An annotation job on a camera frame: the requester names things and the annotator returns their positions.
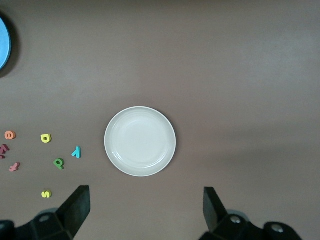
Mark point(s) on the dark red letter k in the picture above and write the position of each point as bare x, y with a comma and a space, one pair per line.
4, 149

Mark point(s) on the yellow letter s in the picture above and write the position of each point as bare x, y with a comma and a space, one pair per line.
46, 194

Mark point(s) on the teal letter y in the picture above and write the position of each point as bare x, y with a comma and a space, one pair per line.
77, 152

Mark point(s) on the pink letter f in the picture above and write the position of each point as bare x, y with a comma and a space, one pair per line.
14, 166

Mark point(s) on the beige brown plate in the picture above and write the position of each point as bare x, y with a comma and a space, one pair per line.
140, 141

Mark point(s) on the blue plate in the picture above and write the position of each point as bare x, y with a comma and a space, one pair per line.
3, 45

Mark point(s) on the brown paper table cover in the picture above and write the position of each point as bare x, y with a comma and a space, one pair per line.
200, 62

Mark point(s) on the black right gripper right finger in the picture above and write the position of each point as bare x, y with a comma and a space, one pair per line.
212, 212

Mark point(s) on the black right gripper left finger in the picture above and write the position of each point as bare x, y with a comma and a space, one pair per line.
75, 212

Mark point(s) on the green letter p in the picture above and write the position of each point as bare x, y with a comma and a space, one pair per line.
59, 163

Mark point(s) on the yellow letter a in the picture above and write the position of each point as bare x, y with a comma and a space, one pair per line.
46, 138

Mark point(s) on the orange letter e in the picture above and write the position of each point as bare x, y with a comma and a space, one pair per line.
10, 135

